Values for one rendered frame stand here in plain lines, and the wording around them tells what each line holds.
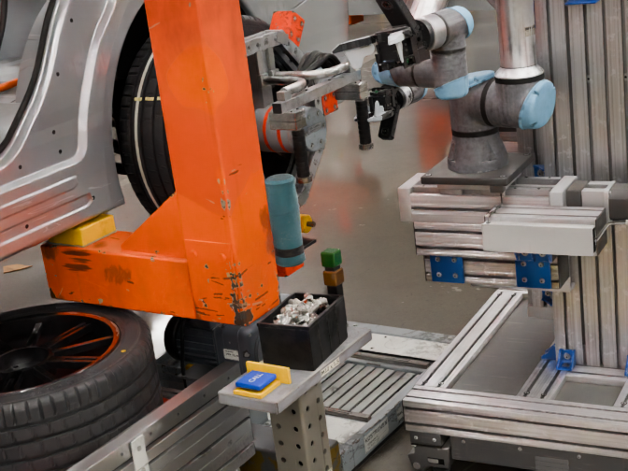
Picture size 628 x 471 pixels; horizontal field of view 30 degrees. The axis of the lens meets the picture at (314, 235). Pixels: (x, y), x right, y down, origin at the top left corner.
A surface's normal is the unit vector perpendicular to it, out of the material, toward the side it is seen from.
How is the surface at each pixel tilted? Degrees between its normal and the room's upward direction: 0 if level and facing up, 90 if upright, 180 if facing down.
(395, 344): 0
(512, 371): 0
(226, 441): 90
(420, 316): 0
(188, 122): 90
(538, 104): 98
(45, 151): 90
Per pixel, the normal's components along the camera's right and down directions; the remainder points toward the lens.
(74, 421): 0.54, 0.20
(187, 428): 0.84, 0.07
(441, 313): -0.12, -0.94
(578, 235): -0.45, 0.33
